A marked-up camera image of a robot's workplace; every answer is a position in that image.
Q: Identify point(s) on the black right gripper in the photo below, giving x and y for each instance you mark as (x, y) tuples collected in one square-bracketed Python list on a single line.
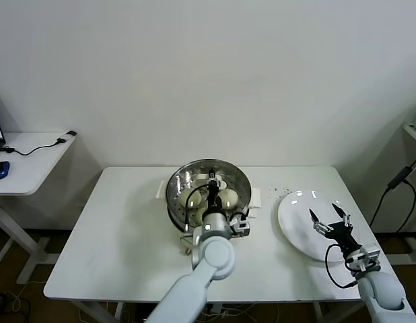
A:
[(342, 235)]

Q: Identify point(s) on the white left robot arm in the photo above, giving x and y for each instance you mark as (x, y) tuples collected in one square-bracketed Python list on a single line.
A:
[(214, 255)]

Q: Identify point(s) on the white side table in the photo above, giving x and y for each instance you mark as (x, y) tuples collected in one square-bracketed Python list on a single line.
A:
[(33, 168)]

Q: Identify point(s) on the perforated steel steamer basket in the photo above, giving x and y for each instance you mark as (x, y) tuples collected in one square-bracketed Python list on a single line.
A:
[(176, 220)]

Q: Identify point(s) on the white table leg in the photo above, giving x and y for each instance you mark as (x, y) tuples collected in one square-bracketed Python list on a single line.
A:
[(318, 313), (119, 313)]

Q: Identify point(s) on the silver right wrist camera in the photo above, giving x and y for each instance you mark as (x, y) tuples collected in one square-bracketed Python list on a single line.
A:
[(368, 257)]

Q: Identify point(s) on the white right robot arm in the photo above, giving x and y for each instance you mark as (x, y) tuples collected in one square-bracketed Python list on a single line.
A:
[(379, 289)]

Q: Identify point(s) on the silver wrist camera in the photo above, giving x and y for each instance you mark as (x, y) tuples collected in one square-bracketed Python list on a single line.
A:
[(368, 257), (241, 228)]

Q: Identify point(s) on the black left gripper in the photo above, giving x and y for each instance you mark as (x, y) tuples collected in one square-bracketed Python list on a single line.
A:
[(214, 202)]

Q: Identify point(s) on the white power strip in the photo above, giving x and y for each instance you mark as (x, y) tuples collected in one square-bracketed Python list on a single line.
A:
[(218, 311)]

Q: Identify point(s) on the white electric cooker base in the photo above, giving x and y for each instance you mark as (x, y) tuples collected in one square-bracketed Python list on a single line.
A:
[(256, 198)]

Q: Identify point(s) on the white round plate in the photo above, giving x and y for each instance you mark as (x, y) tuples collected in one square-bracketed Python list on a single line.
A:
[(295, 218)]

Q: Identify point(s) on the blue computer mouse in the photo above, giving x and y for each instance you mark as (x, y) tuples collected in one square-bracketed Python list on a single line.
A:
[(1, 170)]

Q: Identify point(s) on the round glass pot lid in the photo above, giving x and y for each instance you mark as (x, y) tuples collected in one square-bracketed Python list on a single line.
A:
[(238, 188)]

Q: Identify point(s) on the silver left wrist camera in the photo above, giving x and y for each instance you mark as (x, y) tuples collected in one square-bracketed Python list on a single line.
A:
[(241, 228)]

